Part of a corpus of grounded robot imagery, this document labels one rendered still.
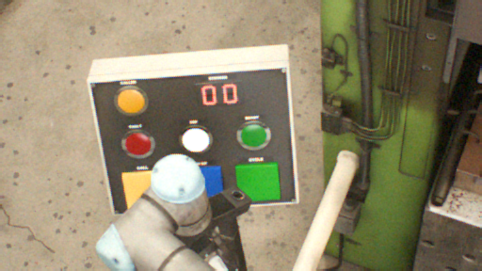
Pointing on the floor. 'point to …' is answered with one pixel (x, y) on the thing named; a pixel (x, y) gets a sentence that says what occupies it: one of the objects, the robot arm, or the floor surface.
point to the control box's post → (233, 243)
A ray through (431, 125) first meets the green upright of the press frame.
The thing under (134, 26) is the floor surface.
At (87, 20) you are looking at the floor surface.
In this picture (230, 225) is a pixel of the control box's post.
